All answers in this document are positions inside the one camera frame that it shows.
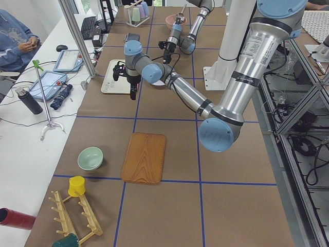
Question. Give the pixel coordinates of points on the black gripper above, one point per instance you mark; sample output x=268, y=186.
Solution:
x=169, y=46
x=133, y=83

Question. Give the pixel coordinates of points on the red bottle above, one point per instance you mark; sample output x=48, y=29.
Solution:
x=16, y=219

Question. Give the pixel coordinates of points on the person in blue hoodie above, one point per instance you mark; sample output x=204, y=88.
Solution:
x=18, y=44

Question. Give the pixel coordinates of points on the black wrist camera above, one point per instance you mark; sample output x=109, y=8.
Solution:
x=163, y=45
x=119, y=70

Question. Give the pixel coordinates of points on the black computer mouse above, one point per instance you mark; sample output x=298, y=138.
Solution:
x=60, y=48

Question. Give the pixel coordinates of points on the white cup rack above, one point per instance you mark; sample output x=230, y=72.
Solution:
x=136, y=24

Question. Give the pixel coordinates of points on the small metal cylinder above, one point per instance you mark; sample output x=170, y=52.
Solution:
x=84, y=85

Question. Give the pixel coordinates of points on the green ceramic bowl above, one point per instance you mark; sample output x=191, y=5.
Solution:
x=90, y=158

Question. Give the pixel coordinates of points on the green pastel cup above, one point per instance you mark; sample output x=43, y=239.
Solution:
x=135, y=15

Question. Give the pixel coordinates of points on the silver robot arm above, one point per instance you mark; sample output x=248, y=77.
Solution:
x=186, y=45
x=272, y=23

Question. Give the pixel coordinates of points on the wooden mug rack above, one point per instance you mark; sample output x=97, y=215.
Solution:
x=76, y=217

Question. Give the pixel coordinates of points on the metal scoop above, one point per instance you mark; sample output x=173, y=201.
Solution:
x=180, y=17

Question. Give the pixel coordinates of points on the cream bear tray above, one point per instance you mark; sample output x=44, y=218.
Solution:
x=109, y=85

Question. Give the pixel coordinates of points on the grey folded cloth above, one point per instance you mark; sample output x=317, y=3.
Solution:
x=131, y=37

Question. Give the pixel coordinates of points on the black keyboard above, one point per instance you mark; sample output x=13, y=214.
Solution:
x=87, y=27

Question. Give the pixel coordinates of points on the folded dark blue umbrella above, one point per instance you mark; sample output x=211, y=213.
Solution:
x=56, y=104

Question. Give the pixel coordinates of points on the white round plate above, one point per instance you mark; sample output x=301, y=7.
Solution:
x=159, y=83

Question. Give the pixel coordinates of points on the black thermos bottle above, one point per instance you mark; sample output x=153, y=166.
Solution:
x=28, y=101

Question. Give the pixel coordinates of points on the purple pastel cup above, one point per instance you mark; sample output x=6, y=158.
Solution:
x=141, y=11

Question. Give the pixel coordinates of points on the pink bowl with ice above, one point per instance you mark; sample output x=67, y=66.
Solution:
x=170, y=21

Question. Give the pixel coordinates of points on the teach pendant far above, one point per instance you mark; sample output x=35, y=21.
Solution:
x=68, y=61

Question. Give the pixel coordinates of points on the blue pastel cup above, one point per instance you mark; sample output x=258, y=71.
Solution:
x=145, y=8

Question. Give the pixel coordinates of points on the black small box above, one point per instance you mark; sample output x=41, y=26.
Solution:
x=97, y=40

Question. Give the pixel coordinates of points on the wooden brown tray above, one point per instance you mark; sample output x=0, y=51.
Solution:
x=144, y=159

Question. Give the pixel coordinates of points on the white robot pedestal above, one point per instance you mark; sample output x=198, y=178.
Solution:
x=218, y=75

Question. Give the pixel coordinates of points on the teach pendant near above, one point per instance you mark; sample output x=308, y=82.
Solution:
x=51, y=82

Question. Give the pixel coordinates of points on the dark green mug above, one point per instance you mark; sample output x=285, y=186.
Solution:
x=70, y=240

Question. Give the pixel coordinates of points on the aluminium frame post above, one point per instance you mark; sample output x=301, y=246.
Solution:
x=76, y=34

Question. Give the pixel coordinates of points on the teach pendant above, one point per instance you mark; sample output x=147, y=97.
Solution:
x=68, y=61
x=51, y=82

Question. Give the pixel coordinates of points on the yellow mug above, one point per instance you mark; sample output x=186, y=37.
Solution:
x=76, y=186

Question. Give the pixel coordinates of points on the metal stand green clip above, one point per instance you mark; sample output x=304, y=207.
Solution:
x=51, y=124

